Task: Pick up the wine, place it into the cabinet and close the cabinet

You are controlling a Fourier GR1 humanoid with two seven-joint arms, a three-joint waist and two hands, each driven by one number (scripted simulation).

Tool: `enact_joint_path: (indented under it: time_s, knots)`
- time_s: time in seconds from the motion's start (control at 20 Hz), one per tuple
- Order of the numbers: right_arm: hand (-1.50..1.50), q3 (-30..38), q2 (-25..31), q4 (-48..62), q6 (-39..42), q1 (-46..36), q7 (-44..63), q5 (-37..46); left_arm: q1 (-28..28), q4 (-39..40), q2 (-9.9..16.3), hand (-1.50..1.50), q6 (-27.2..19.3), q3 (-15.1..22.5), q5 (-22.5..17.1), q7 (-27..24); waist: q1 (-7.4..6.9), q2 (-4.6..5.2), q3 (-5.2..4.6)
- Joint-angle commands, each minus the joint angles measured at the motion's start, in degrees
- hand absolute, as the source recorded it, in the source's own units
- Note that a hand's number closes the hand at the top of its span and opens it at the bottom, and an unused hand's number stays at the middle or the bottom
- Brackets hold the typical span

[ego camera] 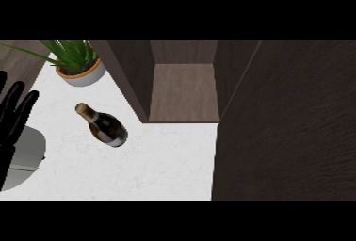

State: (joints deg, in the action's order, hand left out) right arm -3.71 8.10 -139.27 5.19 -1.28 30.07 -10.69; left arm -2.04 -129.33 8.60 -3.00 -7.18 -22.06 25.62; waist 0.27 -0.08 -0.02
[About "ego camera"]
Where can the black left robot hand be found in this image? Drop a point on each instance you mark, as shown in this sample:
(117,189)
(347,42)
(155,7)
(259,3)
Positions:
(11,116)

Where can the dark wine bottle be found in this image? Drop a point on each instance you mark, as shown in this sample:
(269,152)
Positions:
(105,127)

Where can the dark brown wooden cabinet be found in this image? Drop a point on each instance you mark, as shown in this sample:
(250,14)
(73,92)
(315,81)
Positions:
(181,84)

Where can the dark brown cabinet door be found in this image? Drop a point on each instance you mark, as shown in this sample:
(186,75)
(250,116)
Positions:
(287,122)

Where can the green potted plant white pot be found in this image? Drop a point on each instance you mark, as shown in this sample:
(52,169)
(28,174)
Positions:
(76,64)

